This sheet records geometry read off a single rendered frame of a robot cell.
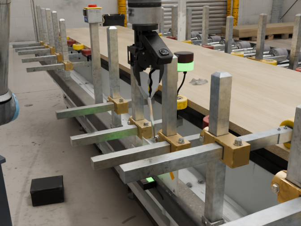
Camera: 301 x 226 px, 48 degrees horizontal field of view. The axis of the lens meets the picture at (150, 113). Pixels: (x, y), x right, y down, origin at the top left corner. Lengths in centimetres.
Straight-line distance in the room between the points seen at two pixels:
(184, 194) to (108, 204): 124
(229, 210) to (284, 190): 52
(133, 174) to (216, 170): 25
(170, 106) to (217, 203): 31
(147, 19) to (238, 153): 41
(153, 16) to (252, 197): 63
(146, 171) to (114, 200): 161
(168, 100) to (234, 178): 36
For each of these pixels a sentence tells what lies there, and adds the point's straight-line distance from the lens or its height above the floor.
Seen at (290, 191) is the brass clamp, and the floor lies 96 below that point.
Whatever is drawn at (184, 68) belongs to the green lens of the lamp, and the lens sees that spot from 102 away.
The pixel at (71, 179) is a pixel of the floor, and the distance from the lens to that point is 260.
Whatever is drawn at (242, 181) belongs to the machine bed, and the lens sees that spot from 117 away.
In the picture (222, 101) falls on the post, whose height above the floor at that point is 106.
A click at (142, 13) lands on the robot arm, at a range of 92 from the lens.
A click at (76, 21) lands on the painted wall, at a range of 892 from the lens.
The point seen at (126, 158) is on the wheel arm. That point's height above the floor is 85.
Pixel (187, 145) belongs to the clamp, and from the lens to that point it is 103.
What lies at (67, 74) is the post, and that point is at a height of 74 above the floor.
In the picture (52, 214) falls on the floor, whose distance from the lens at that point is 228.
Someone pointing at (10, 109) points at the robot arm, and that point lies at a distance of 169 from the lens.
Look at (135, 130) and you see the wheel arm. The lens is 126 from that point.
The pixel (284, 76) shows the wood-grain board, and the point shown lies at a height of 90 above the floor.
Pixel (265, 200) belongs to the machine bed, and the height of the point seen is 70.
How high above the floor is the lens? 131
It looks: 20 degrees down
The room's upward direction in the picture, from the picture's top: 1 degrees counter-clockwise
